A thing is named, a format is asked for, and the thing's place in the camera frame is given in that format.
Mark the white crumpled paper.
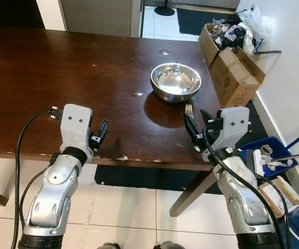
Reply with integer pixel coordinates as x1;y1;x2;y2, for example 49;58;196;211
261;147;295;172

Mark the stainless steel bowl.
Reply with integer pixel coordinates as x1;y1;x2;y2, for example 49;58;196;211
151;63;202;103

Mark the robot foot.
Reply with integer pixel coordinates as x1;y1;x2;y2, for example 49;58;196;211
157;241;186;249
97;241;120;249

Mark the black tool handle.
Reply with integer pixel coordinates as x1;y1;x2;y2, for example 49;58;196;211
253;49;282;57

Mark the grey metal dustpan handle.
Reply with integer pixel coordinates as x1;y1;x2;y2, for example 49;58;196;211
266;151;299;162

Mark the black doorway mat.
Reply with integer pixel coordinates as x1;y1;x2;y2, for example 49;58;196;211
176;8;241;37

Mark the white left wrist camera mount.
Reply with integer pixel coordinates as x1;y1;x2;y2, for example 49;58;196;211
60;104;94;156

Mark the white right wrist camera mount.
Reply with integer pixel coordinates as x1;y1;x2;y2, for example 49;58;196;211
211;106;251;154

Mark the large brown cardboard box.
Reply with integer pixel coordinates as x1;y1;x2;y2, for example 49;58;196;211
198;23;266;108

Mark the dark rubbish pile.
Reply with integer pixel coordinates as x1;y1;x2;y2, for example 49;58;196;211
212;16;249;50

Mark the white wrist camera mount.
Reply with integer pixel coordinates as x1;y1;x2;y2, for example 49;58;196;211
211;106;251;154
60;104;94;156

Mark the dark brown wooden table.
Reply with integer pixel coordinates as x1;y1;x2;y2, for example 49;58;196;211
0;26;267;217

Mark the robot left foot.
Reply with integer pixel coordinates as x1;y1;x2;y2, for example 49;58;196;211
97;241;120;249

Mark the white hand brush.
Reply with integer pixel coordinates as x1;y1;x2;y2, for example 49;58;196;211
240;149;264;179

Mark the small brown cardboard box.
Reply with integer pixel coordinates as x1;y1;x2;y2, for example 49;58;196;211
257;176;299;218

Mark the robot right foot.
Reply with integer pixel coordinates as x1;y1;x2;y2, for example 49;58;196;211
157;241;186;249

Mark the blue plastic dustpan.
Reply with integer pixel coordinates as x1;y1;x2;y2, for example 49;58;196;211
239;136;298;179

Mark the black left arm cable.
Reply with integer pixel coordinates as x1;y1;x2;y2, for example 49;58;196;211
12;107;63;249

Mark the white plastic bag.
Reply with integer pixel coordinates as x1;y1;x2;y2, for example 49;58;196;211
237;6;275;55

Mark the black round stand base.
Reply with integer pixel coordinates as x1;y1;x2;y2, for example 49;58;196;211
155;0;176;16

